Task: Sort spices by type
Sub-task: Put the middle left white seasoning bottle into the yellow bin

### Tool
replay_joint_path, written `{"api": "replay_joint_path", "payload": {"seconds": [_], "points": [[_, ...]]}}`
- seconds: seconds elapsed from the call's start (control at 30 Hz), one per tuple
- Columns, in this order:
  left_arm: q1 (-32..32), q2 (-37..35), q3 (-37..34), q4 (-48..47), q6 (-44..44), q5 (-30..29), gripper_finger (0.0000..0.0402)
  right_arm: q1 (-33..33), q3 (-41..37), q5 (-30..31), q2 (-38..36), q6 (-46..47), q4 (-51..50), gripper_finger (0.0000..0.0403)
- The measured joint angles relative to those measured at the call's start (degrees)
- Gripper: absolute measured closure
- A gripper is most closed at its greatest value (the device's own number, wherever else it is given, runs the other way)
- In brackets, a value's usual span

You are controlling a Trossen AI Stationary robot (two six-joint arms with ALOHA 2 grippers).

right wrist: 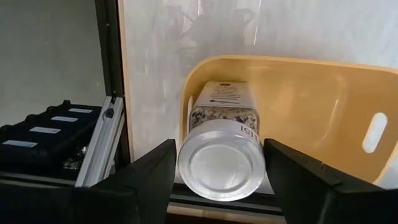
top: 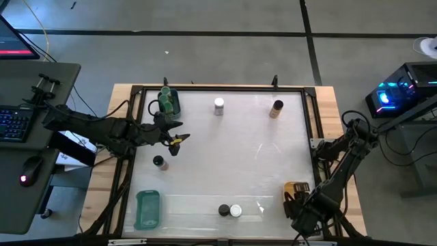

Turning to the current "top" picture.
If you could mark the black desk clamp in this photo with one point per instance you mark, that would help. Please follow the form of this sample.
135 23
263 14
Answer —
41 92

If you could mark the green lid spice jar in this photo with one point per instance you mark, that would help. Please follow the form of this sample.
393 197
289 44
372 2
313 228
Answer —
163 99
167 106
166 90

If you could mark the desk computer monitor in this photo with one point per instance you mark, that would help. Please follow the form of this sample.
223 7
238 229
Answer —
13 41

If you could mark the orange spice jar black lid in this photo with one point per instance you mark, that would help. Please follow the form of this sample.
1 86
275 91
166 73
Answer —
158 160

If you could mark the orange plastic tray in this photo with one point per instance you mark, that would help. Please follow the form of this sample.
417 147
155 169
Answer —
288 187

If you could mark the white spool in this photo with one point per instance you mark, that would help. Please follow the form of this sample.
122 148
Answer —
431 46

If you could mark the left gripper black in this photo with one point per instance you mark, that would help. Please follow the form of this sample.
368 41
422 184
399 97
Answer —
158 131

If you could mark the green plastic tray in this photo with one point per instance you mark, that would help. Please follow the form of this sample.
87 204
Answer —
147 210

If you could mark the black caster wheel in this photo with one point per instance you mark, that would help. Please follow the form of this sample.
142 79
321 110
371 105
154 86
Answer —
46 214

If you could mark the dark grey desk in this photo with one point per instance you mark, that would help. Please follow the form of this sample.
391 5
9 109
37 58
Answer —
20 205

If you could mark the brown spice jar black lid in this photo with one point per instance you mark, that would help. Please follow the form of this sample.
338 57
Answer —
278 105

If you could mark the black backlit keyboard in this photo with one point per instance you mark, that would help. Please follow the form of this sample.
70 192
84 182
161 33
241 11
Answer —
15 123

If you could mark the blue-grey plastic bin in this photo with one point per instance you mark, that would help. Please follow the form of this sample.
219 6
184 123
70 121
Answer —
175 114

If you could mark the bagel seasoning jar white lid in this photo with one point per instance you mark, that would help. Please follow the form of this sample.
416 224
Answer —
218 102
236 210

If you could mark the silver frame bracket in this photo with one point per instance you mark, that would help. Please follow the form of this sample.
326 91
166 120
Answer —
126 242
317 243

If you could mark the small black floor item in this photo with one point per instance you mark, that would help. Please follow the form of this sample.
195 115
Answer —
73 5

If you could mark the black computer mouse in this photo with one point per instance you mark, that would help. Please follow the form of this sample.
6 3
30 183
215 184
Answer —
32 169

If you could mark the black flat box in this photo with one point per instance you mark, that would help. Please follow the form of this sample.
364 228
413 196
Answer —
73 150

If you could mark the black frame clip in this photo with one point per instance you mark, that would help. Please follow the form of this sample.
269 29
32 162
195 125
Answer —
274 81
166 82

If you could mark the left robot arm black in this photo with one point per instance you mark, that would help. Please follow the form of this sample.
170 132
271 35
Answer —
102 128

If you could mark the dark grey equipment stand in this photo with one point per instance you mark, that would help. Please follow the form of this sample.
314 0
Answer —
426 171

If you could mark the garlic powder jar purple label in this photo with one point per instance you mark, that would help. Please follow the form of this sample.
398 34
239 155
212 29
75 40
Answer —
224 209

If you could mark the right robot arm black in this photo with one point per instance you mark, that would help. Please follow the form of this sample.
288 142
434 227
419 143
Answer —
341 174

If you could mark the computer case with lights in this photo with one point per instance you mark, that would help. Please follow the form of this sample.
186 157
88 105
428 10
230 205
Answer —
409 89

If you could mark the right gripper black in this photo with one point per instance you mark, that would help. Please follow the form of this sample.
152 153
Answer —
314 215

